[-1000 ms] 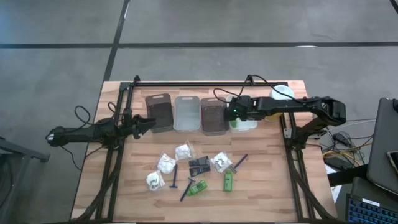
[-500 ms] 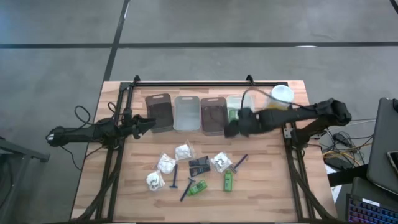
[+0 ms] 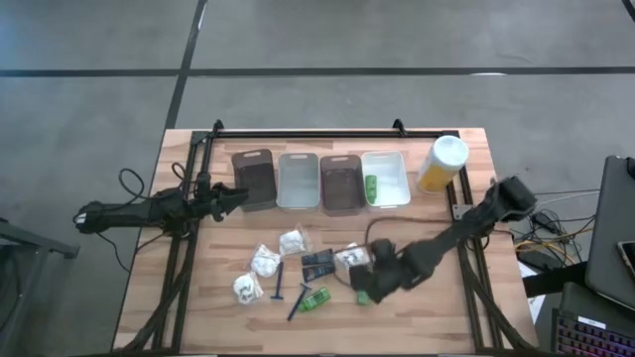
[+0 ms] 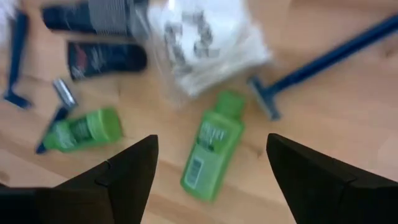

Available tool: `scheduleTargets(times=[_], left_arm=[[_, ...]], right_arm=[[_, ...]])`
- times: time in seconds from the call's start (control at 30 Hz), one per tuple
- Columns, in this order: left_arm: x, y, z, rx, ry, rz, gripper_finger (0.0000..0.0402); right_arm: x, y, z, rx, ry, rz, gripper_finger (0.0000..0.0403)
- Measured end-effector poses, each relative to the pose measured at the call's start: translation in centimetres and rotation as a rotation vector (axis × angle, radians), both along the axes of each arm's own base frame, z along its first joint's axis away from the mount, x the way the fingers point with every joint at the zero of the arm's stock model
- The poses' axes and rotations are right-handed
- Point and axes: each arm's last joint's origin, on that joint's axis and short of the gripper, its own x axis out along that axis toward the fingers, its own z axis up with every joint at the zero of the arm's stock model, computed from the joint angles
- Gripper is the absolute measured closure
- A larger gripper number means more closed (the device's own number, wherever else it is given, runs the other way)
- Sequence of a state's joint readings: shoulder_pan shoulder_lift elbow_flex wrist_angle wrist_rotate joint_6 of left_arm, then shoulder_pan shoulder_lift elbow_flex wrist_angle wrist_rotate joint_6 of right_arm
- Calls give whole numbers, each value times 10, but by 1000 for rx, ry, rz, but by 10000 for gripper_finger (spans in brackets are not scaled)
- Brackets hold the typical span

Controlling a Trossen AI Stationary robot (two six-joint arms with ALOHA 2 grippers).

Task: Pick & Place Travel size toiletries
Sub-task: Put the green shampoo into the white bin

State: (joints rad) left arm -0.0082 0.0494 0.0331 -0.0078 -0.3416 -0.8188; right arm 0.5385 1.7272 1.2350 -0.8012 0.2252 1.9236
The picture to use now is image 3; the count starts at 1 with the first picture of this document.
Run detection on pale translucent plastic bin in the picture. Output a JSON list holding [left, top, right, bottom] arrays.
[[276, 152, 321, 213]]

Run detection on black power brick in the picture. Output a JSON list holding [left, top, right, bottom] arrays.
[[518, 250, 555, 273]]

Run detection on smartphone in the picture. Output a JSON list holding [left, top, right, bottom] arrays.
[[616, 240, 635, 279]]

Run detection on white plastic bin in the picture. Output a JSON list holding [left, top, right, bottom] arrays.
[[360, 150, 412, 209]]

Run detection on black power adapter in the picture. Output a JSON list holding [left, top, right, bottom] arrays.
[[531, 211, 562, 235]]

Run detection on grey metal stand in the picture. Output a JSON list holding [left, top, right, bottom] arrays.
[[0, 216, 80, 357]]

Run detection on dark grey case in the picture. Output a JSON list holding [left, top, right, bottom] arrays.
[[559, 281, 635, 328]]

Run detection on grey closed laptop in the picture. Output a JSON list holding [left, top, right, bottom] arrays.
[[583, 154, 635, 312]]

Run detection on white paper sheet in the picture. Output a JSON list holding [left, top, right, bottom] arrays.
[[516, 260, 547, 323]]

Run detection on yellow cable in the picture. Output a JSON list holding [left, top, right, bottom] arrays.
[[513, 232, 596, 254]]

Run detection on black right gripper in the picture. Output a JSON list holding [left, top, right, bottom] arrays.
[[348, 237, 412, 304]]

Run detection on yellow white wipes canister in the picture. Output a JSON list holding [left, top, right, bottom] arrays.
[[415, 134, 470, 195]]

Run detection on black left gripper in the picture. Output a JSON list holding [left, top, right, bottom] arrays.
[[194, 171, 250, 223]]

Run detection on dark translucent plastic bin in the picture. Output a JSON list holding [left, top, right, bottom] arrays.
[[230, 148, 278, 212], [319, 154, 367, 217]]

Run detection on backlit keyboard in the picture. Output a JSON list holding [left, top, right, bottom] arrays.
[[551, 307, 635, 357]]

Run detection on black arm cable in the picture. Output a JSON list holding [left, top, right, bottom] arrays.
[[365, 216, 450, 249], [96, 161, 191, 274]]

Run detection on black aluminium table frame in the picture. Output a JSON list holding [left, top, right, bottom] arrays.
[[114, 118, 540, 356]]

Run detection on blue disposable razor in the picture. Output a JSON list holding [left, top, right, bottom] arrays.
[[286, 282, 313, 322], [270, 261, 287, 301]]

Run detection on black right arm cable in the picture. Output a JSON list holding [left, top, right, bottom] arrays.
[[365, 216, 450, 249]]

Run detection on black strap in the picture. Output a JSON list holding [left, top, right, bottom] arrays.
[[521, 261, 589, 298]]

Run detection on bagged white cotton pads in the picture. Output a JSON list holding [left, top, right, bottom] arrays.
[[232, 271, 264, 305], [277, 223, 313, 258], [249, 242, 283, 279], [333, 242, 372, 272]]

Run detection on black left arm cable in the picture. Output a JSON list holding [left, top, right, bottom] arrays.
[[96, 161, 191, 274]]

